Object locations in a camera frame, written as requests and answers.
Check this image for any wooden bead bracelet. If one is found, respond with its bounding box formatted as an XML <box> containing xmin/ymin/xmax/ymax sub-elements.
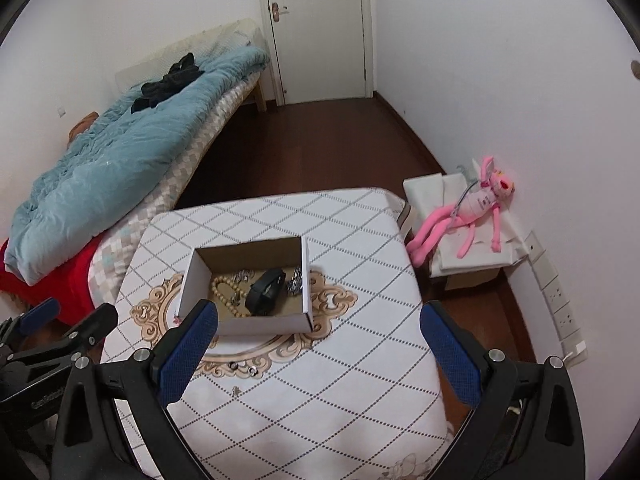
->
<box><xmin>211</xmin><ymin>275</ymin><xmax>253</xmax><ymax>319</ymax></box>

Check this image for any white cardboard box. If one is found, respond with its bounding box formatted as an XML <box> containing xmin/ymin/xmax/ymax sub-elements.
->
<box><xmin>173</xmin><ymin>235</ymin><xmax>315</xmax><ymax>337</ymax></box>

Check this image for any white door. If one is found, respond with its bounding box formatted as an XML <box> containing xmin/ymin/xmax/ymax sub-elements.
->
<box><xmin>254</xmin><ymin>0</ymin><xmax>374</xmax><ymax>106</ymax></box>

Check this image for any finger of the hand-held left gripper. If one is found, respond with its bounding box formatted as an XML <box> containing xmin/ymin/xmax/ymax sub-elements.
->
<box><xmin>0</xmin><ymin>297</ymin><xmax>61</xmax><ymax>346</ymax></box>
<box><xmin>0</xmin><ymin>302</ymin><xmax>120</xmax><ymax>403</ymax></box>

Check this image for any black wristband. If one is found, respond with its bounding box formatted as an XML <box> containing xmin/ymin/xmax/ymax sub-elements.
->
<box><xmin>245</xmin><ymin>268</ymin><xmax>288</xmax><ymax>317</ymax></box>

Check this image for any pale bed headboard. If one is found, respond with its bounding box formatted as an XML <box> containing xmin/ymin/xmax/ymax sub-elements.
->
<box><xmin>115</xmin><ymin>19</ymin><xmax>267</xmax><ymax>93</ymax></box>

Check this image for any white wall socket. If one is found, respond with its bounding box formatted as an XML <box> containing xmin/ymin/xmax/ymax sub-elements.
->
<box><xmin>542</xmin><ymin>280</ymin><xmax>568</xmax><ymax>313</ymax></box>
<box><xmin>552</xmin><ymin>304</ymin><xmax>582</xmax><ymax>343</ymax></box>
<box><xmin>522</xmin><ymin>230</ymin><xmax>547</xmax><ymax>264</ymax></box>

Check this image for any pink plush toy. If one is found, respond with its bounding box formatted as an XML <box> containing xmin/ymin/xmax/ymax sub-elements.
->
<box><xmin>405</xmin><ymin>156</ymin><xmax>516</xmax><ymax>266</ymax></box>

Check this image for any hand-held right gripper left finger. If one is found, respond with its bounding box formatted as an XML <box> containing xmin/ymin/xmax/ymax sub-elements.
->
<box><xmin>50</xmin><ymin>299</ymin><xmax>221</xmax><ymax>480</ymax></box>

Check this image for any white diamond-patterned tablecloth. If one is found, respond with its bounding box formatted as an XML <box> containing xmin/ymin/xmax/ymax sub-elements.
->
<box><xmin>100</xmin><ymin>187</ymin><xmax>453</xmax><ymax>480</ymax></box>

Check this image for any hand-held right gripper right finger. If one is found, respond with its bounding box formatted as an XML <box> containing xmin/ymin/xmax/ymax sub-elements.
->
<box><xmin>419</xmin><ymin>301</ymin><xmax>587</xmax><ymax>480</ymax></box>

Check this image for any black clothing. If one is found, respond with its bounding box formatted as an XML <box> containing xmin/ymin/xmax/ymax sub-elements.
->
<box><xmin>131</xmin><ymin>52</ymin><xmax>205</xmax><ymax>114</ymax></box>

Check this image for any red blanket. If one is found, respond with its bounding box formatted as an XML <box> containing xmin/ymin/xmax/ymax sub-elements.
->
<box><xmin>0</xmin><ymin>237</ymin><xmax>103</xmax><ymax>328</ymax></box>

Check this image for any light blue duvet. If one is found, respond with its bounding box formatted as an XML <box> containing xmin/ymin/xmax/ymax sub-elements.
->
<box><xmin>4</xmin><ymin>46</ymin><xmax>271</xmax><ymax>286</ymax></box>

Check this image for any brown pillow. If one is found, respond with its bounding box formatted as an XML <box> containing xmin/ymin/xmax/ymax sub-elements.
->
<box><xmin>67</xmin><ymin>111</ymin><xmax>99</xmax><ymax>142</ymax></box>

